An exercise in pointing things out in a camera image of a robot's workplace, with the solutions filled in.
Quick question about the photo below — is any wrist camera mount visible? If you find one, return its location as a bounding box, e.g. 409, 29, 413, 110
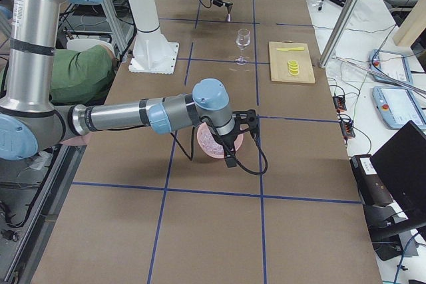
232, 109, 260, 140

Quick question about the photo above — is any teach pendant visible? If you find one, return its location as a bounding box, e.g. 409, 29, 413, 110
372, 86, 425, 130
369, 49, 413, 84

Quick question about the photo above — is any person in green shirt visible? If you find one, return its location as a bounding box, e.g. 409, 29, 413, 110
0, 44, 118, 147

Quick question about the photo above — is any near teach pendant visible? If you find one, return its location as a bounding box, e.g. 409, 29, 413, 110
372, 86, 425, 130

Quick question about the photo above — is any black laptop monitor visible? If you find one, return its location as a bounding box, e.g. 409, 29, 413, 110
371, 120, 425, 217

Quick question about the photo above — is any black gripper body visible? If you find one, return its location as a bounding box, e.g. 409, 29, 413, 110
219, 132, 241, 168

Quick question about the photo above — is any black box device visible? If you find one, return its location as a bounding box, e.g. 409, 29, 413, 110
350, 154, 393, 207

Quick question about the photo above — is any pink bowl with ice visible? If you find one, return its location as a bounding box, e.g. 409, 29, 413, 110
196, 123, 224, 159

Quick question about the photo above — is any yellow plastic knife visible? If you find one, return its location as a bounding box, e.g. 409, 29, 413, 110
276, 47, 305, 52

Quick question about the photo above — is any bamboo cutting board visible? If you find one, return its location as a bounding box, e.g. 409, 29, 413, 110
268, 41, 316, 84

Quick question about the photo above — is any metal rod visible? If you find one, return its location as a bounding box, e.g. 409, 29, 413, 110
336, 57, 426, 94

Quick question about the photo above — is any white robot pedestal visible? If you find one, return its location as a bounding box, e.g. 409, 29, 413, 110
128, 0, 179, 74

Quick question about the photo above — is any far teach pendant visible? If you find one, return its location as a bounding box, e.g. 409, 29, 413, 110
369, 49, 413, 84

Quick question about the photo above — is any aluminium frame post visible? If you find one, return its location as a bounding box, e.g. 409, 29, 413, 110
319, 0, 359, 68

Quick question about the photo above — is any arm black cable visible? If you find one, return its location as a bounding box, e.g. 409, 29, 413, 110
169, 117, 268, 176

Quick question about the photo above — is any steel jigger cup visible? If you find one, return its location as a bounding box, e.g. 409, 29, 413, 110
225, 3, 233, 22

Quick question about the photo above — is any clear wine glass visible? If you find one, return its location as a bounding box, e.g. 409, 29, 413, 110
236, 29, 251, 65

